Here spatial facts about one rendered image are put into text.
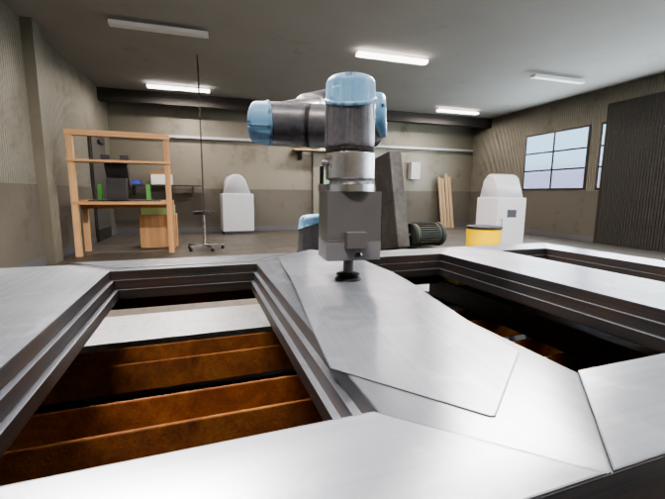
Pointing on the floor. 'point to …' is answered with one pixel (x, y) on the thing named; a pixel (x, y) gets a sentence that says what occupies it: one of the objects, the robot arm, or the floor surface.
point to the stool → (203, 232)
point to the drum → (483, 235)
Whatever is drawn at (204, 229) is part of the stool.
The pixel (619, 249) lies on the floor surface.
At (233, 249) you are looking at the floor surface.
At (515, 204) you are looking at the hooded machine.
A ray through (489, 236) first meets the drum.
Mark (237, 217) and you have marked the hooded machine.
